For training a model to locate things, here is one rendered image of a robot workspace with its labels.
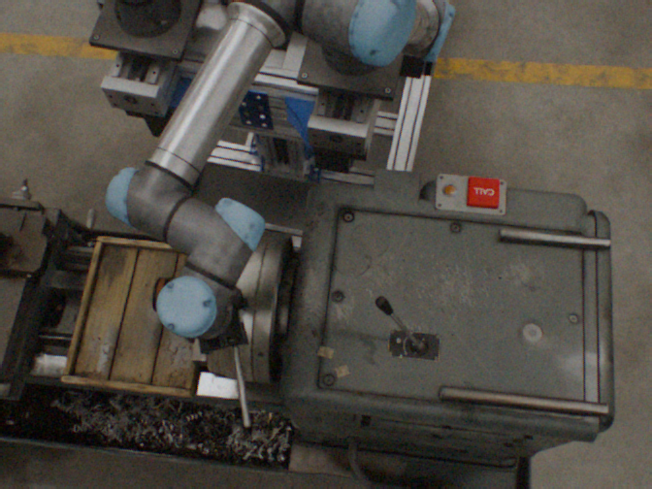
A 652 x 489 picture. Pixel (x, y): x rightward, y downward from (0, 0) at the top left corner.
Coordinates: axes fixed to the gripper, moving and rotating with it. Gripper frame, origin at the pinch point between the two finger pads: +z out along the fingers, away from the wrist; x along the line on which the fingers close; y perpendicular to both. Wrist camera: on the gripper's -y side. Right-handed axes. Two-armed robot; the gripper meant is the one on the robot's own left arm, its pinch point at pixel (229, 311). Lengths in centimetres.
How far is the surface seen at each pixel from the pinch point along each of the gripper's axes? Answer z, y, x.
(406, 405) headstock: 1.5, 22.9, 26.7
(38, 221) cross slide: 37, -36, -46
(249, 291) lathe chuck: 6.6, -3.6, 3.4
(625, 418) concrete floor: 129, 51, 105
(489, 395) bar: -0.2, 24.3, 40.9
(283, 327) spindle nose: 12.7, 3.9, 7.7
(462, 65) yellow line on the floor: 155, -97, 91
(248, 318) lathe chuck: 7.0, 1.3, 2.2
